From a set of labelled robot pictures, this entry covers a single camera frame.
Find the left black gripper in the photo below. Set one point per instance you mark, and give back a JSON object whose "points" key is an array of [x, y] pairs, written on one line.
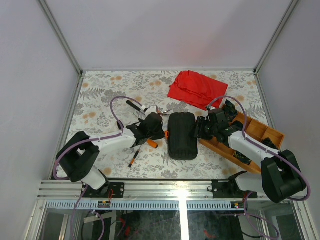
{"points": [[161, 134]]}

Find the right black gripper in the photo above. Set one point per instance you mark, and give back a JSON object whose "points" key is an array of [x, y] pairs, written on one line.
{"points": [[200, 123]]}

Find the large orange handled screwdriver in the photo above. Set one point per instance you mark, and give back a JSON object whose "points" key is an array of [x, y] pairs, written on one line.
{"points": [[152, 143]]}

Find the black plastic tool case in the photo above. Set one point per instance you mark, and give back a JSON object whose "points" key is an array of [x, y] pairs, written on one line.
{"points": [[181, 142]]}

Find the small orange black screwdriver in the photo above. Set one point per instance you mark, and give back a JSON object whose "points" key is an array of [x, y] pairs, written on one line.
{"points": [[134, 157]]}

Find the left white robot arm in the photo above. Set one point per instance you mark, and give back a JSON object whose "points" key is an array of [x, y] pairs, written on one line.
{"points": [[78, 156]]}

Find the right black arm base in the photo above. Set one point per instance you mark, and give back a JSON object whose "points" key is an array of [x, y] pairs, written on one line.
{"points": [[228, 188]]}

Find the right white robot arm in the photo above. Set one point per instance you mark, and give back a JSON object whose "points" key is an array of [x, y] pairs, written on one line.
{"points": [[280, 176]]}

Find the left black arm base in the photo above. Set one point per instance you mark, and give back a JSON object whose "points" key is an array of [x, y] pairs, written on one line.
{"points": [[111, 190]]}

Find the orange black pliers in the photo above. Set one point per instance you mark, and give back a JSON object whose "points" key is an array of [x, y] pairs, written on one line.
{"points": [[163, 113]]}

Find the red folded cloth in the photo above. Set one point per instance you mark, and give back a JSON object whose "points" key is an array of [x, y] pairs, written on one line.
{"points": [[196, 89]]}

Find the wooden compartment tray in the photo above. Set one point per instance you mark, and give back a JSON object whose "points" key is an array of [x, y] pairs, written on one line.
{"points": [[255, 130]]}

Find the black tape roll right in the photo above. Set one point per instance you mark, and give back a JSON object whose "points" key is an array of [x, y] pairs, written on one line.
{"points": [[268, 142]]}

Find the black handled hammer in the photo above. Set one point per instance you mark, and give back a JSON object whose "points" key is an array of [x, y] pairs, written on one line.
{"points": [[136, 107]]}

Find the aluminium front rail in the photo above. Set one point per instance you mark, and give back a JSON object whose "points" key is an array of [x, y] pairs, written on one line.
{"points": [[139, 195]]}

